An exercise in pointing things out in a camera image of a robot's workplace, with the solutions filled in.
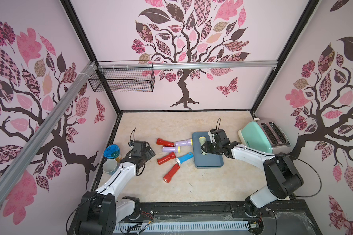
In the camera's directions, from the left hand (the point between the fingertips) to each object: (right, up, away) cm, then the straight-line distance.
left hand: (147, 157), depth 88 cm
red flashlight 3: (+13, -11, -5) cm, 18 cm away
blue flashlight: (+21, -1, +1) cm, 21 cm away
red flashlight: (+7, +8, +10) cm, 15 cm away
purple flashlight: (+24, +8, +9) cm, 27 cm away
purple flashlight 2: (+17, +4, +6) cm, 19 cm away
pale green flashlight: (+35, +10, +6) cm, 37 cm away
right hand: (+35, +7, +3) cm, 36 cm away
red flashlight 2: (+15, 0, +3) cm, 15 cm away
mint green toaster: (+69, +14, -6) cm, 71 cm away
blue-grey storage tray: (+39, -3, +2) cm, 39 cm away
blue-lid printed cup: (-20, +4, -2) cm, 21 cm away
